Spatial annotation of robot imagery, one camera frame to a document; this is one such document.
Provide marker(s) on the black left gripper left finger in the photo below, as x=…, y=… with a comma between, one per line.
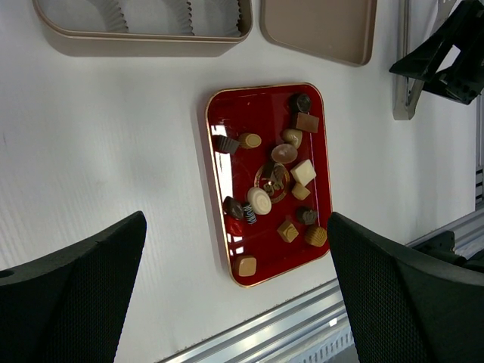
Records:
x=71, y=305

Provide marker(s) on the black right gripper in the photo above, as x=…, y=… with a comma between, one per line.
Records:
x=452, y=58

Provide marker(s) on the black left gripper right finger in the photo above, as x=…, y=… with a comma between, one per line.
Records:
x=408, y=304

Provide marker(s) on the brown oval chocolate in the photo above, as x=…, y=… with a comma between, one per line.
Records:
x=284, y=153

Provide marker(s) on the gold fluted cup chocolate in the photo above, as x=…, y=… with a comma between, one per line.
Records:
x=249, y=140

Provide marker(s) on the dark fluted cup chocolate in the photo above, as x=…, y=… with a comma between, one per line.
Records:
x=226, y=145

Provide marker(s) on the gold shell chocolate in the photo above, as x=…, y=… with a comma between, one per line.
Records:
x=315, y=236

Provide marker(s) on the dark crown chocolate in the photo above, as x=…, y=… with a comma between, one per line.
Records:
x=306, y=215

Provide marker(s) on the tan swirl square chocolate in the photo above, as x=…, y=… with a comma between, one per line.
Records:
x=287, y=231

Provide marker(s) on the dark round chocolate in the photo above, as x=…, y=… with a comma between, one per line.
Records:
x=300, y=103

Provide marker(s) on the brown rectangular chocolate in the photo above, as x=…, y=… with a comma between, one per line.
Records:
x=305, y=122

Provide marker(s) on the caramel rounded square chocolate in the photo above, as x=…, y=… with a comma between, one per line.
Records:
x=245, y=266

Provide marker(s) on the white cube chocolate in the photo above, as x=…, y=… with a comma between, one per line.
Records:
x=303, y=172

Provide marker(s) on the tan heart chocolate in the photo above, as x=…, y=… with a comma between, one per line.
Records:
x=293, y=137

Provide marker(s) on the dark striped chocolate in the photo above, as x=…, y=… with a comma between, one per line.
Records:
x=249, y=213

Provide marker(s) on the white round spiral chocolate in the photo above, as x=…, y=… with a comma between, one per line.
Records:
x=259, y=200

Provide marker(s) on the dark oval chocolate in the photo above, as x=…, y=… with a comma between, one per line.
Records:
x=233, y=208

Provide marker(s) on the gold tin lid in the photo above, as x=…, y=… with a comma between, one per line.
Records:
x=335, y=30

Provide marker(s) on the red lacquer tray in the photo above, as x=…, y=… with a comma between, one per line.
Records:
x=264, y=110

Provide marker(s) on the gold tin box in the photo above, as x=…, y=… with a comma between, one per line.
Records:
x=144, y=28

